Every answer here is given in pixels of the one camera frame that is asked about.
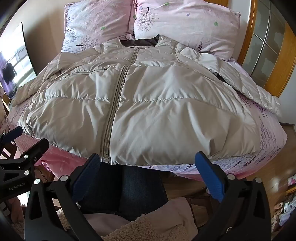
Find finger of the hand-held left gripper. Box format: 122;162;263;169
0;126;24;154
9;138;50;176

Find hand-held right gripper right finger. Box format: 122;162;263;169
195;151;271;241

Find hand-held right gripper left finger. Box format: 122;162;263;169
24;153;109;241

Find beige puffer jacket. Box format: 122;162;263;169
10;34;282;165

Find person's legs in dark jeans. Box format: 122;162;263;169
78;164;169;222

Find pink floral bed sheet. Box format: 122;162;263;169
6;58;288;180

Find black flat television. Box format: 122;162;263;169
0;22;38;99

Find person's pink fleece-lined jacket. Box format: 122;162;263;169
57;197;199;241

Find pile of assorted small packets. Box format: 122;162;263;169
270;171;296;229

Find pink floral pillow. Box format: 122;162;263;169
61;0;136;54
132;0;241;60

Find wooden headboard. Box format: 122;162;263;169
228;0;296;98

